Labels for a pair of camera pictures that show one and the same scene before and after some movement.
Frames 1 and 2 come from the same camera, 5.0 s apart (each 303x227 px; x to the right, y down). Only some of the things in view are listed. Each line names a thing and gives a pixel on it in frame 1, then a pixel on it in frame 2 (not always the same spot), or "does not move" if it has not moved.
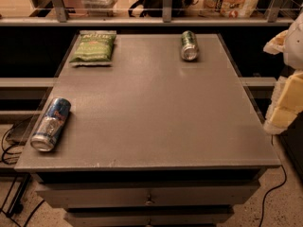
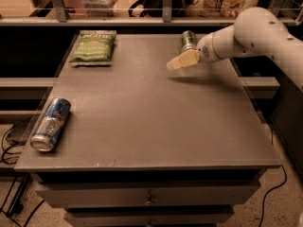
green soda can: [188, 45] does not move
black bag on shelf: [152, 0] does not move
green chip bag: [94, 48] does not move
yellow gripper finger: [286, 103] -> [210, 48]
